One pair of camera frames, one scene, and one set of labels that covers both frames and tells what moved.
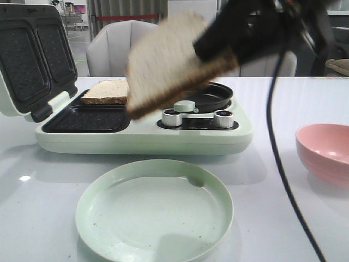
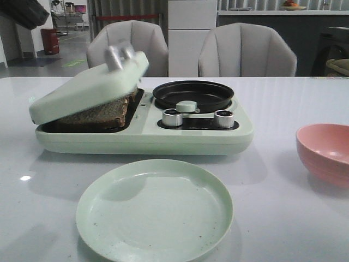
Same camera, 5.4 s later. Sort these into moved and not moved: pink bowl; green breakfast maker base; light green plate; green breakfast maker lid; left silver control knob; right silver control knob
Moved: green breakfast maker lid
Not moved: right silver control knob; green breakfast maker base; left silver control knob; pink bowl; light green plate
